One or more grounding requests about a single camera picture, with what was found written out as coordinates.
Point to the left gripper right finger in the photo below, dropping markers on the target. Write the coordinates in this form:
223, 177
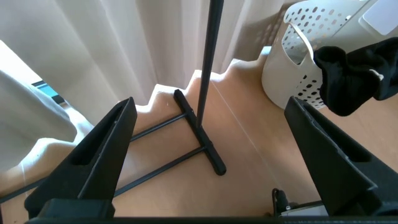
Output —
339, 186

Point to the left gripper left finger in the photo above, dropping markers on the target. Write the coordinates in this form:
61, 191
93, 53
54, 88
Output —
102, 174

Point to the heap of clothes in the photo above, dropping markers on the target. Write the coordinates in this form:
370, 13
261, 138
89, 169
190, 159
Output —
342, 84

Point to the white laundry basket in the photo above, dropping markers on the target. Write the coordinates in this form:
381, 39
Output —
280, 81

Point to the black clothes rack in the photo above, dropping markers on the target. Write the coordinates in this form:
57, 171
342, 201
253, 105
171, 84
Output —
211, 46

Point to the window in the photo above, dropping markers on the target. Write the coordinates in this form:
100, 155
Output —
46, 90

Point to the beige curtain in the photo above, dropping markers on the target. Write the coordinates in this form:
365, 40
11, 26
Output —
109, 46

